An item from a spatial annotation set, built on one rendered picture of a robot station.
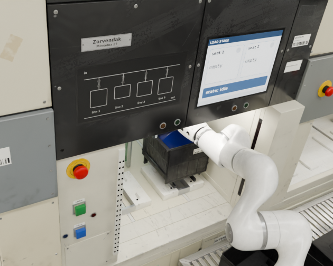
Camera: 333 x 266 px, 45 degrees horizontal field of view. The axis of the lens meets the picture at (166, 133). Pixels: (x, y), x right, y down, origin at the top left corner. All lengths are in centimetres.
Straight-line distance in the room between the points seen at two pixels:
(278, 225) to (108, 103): 54
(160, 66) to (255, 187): 40
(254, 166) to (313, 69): 52
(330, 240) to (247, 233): 80
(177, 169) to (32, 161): 77
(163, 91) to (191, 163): 64
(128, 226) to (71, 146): 64
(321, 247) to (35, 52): 133
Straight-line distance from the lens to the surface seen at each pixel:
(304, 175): 207
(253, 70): 128
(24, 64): 90
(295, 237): 111
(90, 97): 99
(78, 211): 120
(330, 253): 177
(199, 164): 171
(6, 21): 86
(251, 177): 111
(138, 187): 173
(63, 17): 89
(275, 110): 143
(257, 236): 107
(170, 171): 163
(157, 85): 107
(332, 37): 153
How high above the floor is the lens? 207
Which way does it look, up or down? 34 degrees down
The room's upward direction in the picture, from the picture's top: 8 degrees clockwise
